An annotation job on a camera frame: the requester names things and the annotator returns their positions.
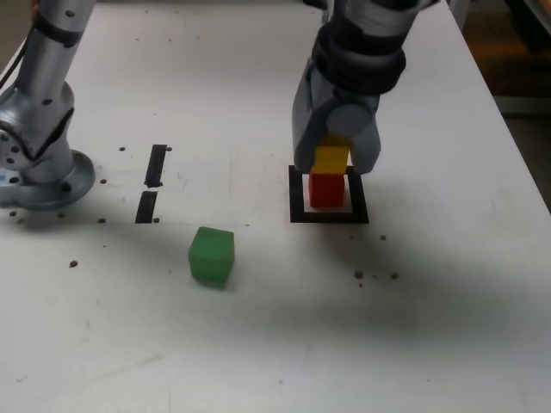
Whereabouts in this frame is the yellow cube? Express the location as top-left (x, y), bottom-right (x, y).
top-left (313, 133), bottom-right (350, 176)

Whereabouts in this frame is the green cube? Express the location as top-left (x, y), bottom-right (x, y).
top-left (188, 226), bottom-right (236, 290)

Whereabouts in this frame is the black cable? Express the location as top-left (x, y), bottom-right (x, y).
top-left (0, 36), bottom-right (36, 89)

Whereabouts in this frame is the black tape square outline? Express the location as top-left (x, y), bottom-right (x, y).
top-left (288, 164), bottom-right (370, 225)

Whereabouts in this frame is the red cube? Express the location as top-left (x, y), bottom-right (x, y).
top-left (308, 170), bottom-right (346, 209)

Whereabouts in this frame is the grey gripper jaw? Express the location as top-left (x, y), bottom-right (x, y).
top-left (327, 104), bottom-right (384, 176)
top-left (290, 64), bottom-right (341, 173)

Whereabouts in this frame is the grey metal bar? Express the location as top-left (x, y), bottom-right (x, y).
top-left (494, 95), bottom-right (551, 116)

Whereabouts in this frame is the black tape strip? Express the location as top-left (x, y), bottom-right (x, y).
top-left (134, 144), bottom-right (168, 225)

